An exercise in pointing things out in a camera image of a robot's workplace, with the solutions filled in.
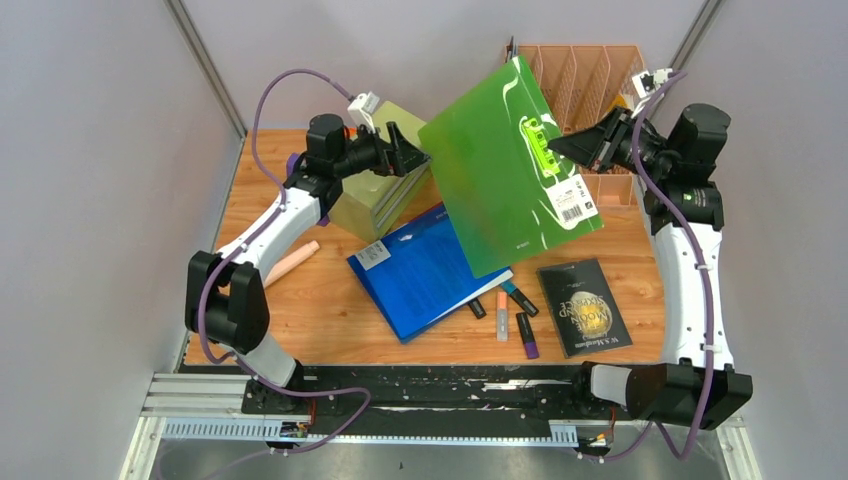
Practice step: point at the black mounting base rail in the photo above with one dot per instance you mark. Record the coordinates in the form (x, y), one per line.
(466, 405)

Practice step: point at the blue plastic folder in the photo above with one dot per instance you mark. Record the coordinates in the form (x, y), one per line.
(418, 274)

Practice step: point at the pink file organizer rack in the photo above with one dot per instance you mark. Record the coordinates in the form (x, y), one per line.
(580, 81)

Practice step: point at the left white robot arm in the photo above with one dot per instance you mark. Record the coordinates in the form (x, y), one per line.
(226, 302)

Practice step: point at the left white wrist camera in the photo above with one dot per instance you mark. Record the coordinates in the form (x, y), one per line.
(361, 109)

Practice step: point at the green plastic folder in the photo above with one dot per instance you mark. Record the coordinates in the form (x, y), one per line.
(508, 196)

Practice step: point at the grey clipboard with papers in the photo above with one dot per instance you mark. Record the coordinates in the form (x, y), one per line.
(510, 50)

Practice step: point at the yellow book in rack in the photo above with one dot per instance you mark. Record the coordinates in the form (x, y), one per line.
(623, 101)

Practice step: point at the green drawer cabinet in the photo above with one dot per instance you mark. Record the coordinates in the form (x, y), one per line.
(370, 204)

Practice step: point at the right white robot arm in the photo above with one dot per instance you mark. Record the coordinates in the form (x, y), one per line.
(689, 298)

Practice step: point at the purple highlighter marker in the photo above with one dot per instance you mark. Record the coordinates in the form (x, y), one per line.
(527, 336)

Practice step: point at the small black marker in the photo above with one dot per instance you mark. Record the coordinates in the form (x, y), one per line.
(477, 309)

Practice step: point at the purple stapler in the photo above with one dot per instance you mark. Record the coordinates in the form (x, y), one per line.
(291, 165)

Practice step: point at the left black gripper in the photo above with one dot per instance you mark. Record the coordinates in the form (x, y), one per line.
(398, 158)

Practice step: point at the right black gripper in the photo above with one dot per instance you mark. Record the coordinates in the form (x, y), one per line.
(596, 145)

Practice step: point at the blue capped black marker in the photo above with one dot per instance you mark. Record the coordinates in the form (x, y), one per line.
(520, 298)

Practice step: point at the pink cylindrical tube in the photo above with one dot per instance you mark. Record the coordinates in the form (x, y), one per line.
(290, 262)

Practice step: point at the orange grey highlighter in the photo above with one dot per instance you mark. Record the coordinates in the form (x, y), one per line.
(502, 317)

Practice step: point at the black paperback book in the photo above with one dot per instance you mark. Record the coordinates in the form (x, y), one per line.
(583, 308)

